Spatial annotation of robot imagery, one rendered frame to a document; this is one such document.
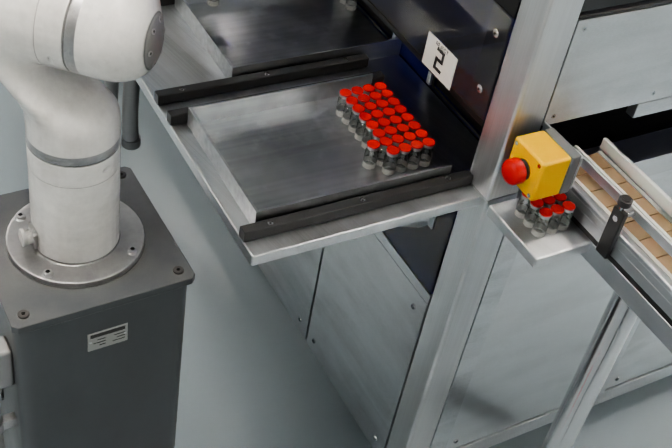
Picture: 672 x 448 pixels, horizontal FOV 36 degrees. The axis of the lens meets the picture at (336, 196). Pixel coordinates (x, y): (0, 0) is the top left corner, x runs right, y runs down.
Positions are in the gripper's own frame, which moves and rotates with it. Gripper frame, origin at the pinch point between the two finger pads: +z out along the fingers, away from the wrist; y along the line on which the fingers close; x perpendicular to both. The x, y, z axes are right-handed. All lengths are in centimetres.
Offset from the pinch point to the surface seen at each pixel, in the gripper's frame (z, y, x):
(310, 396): 96, -19, 29
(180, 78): 7.9, 13.2, 17.3
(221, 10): 7.7, -2.1, -0.6
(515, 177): -4, -17, 69
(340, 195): 5, 3, 56
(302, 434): 96, -12, 38
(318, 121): 7.7, -4.1, 35.4
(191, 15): 5.1, 5.7, 3.4
